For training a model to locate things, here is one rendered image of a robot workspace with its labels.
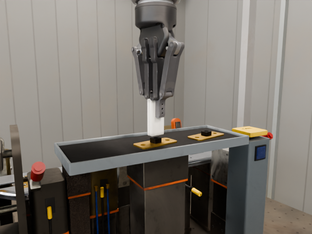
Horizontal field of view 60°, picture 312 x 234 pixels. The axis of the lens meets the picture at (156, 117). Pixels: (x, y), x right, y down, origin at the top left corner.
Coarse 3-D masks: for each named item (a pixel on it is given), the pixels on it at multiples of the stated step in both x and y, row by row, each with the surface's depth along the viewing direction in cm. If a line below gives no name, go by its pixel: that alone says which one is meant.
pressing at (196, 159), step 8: (208, 152) 102; (192, 160) 92; (200, 160) 92; (208, 160) 93; (0, 176) 78; (8, 176) 78; (0, 184) 73; (0, 192) 67; (8, 192) 67; (24, 192) 67
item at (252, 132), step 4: (236, 128) 67; (240, 128) 67; (244, 128) 67; (248, 128) 67; (252, 128) 67; (256, 128) 67; (240, 132) 65; (244, 132) 64; (248, 132) 63; (252, 132) 63; (256, 132) 63; (260, 132) 64; (264, 132) 64; (252, 136) 63
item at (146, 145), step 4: (156, 136) 53; (152, 140) 52; (156, 140) 51; (160, 140) 52; (164, 140) 54; (168, 140) 55; (172, 140) 54; (136, 144) 51; (140, 144) 51; (144, 144) 51; (148, 144) 51; (152, 144) 51; (156, 144) 51; (160, 144) 51; (164, 144) 51; (140, 148) 49; (144, 148) 49; (148, 148) 49
